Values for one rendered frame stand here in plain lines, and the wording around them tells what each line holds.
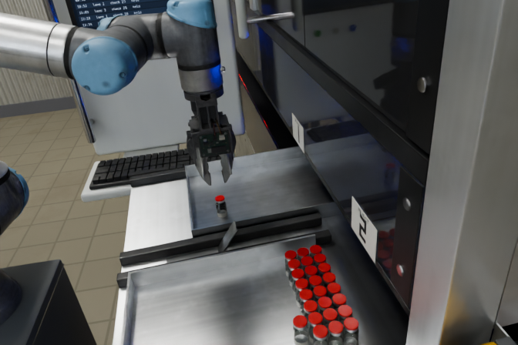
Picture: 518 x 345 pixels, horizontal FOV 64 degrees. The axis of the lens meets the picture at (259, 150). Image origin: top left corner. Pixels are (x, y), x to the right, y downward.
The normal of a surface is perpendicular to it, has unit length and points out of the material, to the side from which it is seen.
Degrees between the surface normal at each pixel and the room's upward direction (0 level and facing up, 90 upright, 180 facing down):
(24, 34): 49
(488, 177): 90
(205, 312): 0
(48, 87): 90
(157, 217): 0
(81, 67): 90
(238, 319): 0
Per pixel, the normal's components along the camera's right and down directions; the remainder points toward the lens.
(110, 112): 0.14, 0.47
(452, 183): -0.97, 0.18
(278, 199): -0.09, -0.87
